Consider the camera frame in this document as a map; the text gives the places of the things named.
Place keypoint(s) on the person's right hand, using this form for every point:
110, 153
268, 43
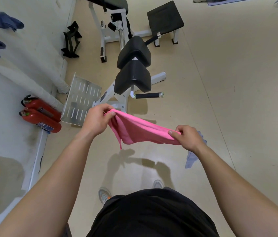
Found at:
189, 139

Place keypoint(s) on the person's left hand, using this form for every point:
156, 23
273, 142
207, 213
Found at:
95, 120

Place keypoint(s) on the person's right thumb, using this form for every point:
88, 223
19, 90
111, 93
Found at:
174, 134

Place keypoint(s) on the person's left thumb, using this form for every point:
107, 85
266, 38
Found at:
109, 115

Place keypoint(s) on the pink towel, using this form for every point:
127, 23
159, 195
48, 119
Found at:
139, 129

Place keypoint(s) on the person's right forearm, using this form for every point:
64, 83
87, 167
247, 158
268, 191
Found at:
237, 192

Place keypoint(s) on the person's left forearm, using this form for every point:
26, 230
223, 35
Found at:
47, 185

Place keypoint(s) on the light blue cloth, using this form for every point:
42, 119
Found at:
190, 159

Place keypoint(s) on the perforated metal foot plate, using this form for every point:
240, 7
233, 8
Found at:
81, 99

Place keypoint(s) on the black bench pad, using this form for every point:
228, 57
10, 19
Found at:
132, 76
134, 50

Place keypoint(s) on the grey right sneaker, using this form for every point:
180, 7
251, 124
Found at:
158, 184

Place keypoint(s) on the grey sneaker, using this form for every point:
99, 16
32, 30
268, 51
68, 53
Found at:
104, 194
158, 184

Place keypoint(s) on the red fire extinguisher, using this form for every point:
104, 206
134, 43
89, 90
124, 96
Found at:
44, 109
42, 122

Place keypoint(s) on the grey left sneaker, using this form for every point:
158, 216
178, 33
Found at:
104, 194

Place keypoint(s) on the black shirt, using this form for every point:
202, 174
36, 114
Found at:
151, 214

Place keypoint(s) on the black metal rack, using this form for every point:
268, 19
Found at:
72, 40

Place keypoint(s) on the white insulated pipe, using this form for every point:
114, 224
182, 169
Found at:
25, 82

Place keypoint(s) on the black square machine pad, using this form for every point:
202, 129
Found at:
165, 18

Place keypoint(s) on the dark machine seat pad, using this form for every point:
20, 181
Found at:
111, 2

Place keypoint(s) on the grey floor mat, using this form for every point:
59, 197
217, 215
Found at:
230, 0

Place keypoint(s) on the white back extension bench frame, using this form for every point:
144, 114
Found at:
110, 95

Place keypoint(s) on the white gym machine frame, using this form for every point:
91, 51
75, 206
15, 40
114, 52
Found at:
107, 34

